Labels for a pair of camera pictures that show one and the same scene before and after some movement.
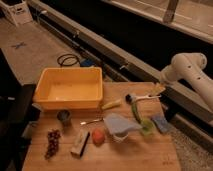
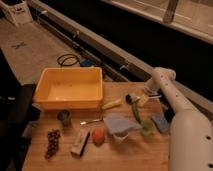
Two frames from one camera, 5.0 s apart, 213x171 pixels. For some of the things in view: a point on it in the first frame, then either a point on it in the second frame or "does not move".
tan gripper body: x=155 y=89 -> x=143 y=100
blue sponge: x=161 y=123 does not move
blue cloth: x=119 y=123 does not move
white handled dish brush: x=131 y=99 does not move
